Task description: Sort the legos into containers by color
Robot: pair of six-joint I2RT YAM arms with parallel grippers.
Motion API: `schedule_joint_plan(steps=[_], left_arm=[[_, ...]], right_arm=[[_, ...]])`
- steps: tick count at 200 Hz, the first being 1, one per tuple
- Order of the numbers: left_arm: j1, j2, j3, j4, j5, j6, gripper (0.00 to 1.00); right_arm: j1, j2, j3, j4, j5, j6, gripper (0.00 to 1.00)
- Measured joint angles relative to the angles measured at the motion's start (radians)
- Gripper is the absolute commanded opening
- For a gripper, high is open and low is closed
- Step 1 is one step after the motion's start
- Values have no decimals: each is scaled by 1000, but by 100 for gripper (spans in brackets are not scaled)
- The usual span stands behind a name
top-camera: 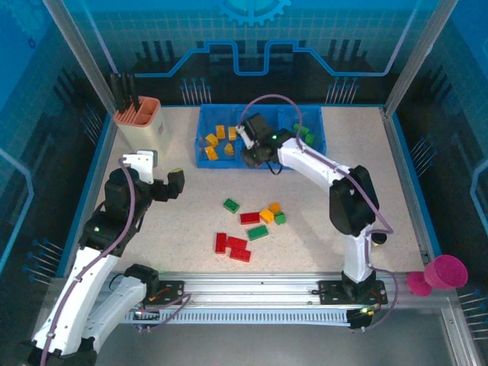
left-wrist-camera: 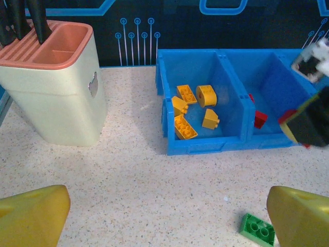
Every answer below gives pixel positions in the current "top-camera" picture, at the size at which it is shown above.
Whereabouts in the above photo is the long green lego brick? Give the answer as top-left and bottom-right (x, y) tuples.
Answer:
(246, 224), (270, 241)

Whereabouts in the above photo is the beige utensil holder pink rim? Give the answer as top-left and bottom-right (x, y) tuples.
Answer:
(113, 96), (171, 157)

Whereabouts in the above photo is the small black controller board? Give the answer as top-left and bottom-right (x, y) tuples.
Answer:
(348, 306), (379, 330)
(131, 307), (161, 332)

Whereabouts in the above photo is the grey metal platform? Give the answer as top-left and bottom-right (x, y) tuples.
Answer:
(21, 297), (488, 366)

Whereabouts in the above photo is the magenta foam goblet shape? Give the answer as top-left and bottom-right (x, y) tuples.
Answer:
(406, 254), (469, 297)

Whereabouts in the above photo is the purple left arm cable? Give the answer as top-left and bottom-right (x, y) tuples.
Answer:
(40, 158), (191, 366)

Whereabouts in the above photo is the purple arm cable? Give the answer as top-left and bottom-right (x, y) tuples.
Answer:
(40, 158), (191, 366)
(240, 94), (400, 332)

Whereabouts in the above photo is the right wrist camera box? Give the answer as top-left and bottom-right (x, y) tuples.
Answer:
(235, 113), (272, 150)

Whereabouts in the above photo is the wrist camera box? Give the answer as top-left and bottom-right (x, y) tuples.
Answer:
(235, 113), (272, 150)
(121, 149), (159, 185)

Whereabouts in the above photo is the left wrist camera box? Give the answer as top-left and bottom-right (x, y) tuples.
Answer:
(121, 149), (159, 185)

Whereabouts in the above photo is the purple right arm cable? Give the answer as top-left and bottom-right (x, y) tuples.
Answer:
(240, 94), (400, 332)

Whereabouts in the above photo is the blue table border frame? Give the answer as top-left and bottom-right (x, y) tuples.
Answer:
(55, 103), (443, 278)

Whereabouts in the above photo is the black utensil handle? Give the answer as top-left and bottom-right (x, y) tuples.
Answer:
(109, 73), (122, 115)
(127, 74), (139, 110)
(120, 72), (130, 114)

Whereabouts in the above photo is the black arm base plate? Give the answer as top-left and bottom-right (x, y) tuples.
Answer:
(318, 280), (389, 306)
(114, 280), (187, 306)

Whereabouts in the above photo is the aluminium mounting rail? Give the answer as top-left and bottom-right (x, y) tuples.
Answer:
(45, 271), (458, 308)

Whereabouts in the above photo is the aluminium frame post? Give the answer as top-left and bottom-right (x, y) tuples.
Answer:
(40, 0), (120, 114)
(384, 0), (461, 115)

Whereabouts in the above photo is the slotted grey cable duct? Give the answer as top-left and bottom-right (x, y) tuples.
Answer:
(121, 307), (354, 326)

